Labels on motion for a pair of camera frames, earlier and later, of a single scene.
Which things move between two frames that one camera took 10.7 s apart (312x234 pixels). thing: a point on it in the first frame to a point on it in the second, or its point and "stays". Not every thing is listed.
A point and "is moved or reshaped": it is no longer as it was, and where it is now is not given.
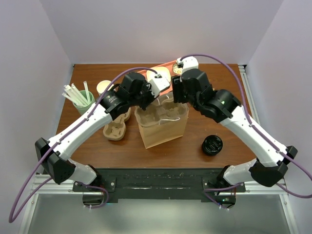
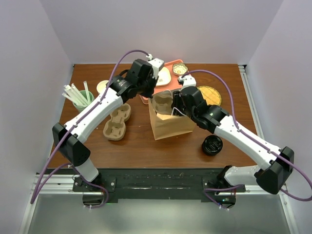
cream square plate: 164,71 stays
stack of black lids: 212,145 stays
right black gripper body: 179,92 to 179,107
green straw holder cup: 82,109 stays
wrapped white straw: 79,94 stays
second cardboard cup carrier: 115,130 stays
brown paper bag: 163,120 is moved or reshaped
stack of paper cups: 102,86 stays
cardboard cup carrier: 154,113 to 162,102
